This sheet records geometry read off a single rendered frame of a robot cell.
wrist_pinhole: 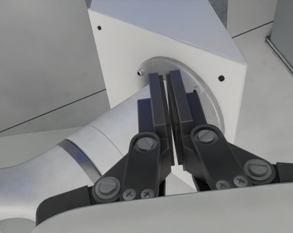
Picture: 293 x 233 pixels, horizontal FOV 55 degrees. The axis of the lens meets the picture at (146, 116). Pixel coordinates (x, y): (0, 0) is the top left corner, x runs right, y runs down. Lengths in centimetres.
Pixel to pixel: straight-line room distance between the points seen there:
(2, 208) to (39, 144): 182
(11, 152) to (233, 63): 196
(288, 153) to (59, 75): 199
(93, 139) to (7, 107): 181
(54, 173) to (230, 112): 24
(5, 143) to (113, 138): 196
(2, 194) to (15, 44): 156
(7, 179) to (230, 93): 29
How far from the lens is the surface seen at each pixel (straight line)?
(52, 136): 215
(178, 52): 41
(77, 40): 174
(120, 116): 39
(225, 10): 68
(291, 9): 161
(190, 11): 50
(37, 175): 35
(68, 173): 34
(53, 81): 192
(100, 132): 37
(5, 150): 224
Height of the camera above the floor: 153
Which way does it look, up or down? 48 degrees down
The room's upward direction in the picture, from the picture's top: 175 degrees clockwise
